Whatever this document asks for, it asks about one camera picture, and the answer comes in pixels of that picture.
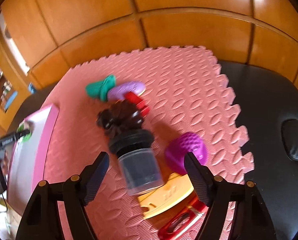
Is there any pink foam puzzle mat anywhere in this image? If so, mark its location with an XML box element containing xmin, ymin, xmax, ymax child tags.
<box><xmin>31</xmin><ymin>45</ymin><xmax>255</xmax><ymax>240</ymax></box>

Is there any red metallic capsule tube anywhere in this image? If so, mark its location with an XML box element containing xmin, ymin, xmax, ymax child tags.
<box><xmin>158</xmin><ymin>197</ymin><xmax>208</xmax><ymax>240</ymax></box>

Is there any yellow orange cheese wedge toy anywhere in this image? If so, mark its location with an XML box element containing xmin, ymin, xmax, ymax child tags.
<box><xmin>137</xmin><ymin>173</ymin><xmax>193</xmax><ymax>220</ymax></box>

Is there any white green plastic device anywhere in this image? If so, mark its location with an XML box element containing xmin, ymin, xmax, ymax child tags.
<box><xmin>16</xmin><ymin>120</ymin><xmax>33</xmax><ymax>142</ymax></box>

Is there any black-lid clear jar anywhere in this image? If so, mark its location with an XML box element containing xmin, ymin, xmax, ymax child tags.
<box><xmin>109</xmin><ymin>129</ymin><xmax>164</xmax><ymax>196</ymax></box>

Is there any teal plastic spool toy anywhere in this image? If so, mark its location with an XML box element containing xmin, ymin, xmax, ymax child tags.
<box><xmin>85</xmin><ymin>75</ymin><xmax>116</xmax><ymax>102</ymax></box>

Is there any pink white tray box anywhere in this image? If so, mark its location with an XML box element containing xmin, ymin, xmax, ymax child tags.
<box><xmin>7</xmin><ymin>105</ymin><xmax>59</xmax><ymax>215</ymax></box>

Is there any red block toy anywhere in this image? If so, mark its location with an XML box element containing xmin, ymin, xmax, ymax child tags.
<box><xmin>123</xmin><ymin>92</ymin><xmax>150</xmax><ymax>118</ymax></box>

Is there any dark brown shell dish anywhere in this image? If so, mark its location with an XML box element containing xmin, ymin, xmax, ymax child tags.
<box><xmin>96</xmin><ymin>100</ymin><xmax>144</xmax><ymax>139</ymax></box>

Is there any lilac egg-shaped case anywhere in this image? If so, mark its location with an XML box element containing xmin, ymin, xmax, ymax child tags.
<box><xmin>107</xmin><ymin>81</ymin><xmax>146</xmax><ymax>101</ymax></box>

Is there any person's left hand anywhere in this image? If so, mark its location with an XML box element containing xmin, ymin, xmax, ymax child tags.
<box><xmin>1</xmin><ymin>152</ymin><xmax>8</xmax><ymax>175</ymax></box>

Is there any magenta perforated silicone cap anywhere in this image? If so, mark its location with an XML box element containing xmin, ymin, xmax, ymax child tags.
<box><xmin>165</xmin><ymin>132</ymin><xmax>208</xmax><ymax>175</ymax></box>

